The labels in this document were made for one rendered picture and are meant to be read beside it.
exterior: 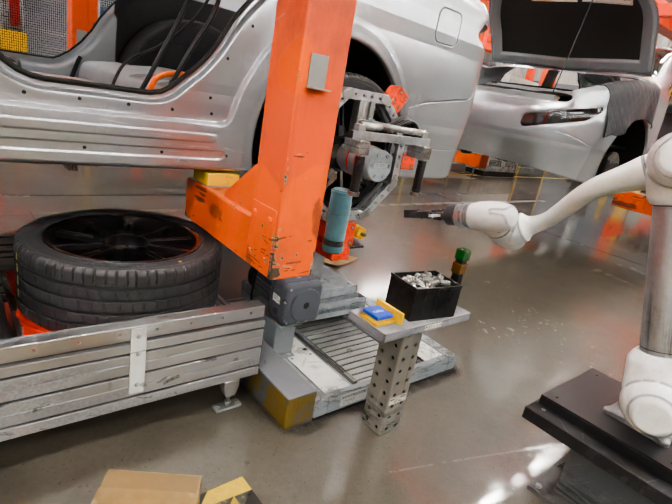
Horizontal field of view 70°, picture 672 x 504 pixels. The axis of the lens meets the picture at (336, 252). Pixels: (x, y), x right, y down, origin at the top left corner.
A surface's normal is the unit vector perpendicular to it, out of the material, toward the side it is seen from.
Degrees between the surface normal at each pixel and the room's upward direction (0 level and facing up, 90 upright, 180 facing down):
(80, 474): 0
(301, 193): 90
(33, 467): 0
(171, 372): 90
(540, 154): 108
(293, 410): 90
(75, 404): 90
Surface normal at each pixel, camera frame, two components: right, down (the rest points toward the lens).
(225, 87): 0.61, 0.35
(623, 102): 0.36, 0.31
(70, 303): -0.07, 0.31
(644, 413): -0.61, 0.22
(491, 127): -0.74, 0.07
